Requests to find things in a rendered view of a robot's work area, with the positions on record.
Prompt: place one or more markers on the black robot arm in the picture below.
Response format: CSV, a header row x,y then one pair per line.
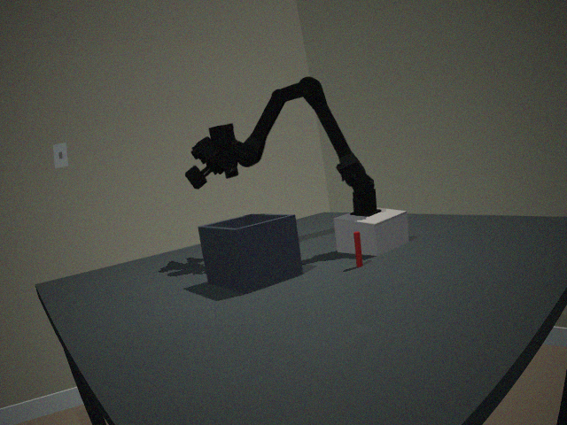
x,y
249,152

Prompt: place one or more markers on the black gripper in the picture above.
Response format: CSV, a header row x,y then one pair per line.
x,y
197,178

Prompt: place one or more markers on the red peg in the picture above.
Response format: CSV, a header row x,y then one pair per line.
x,y
357,242

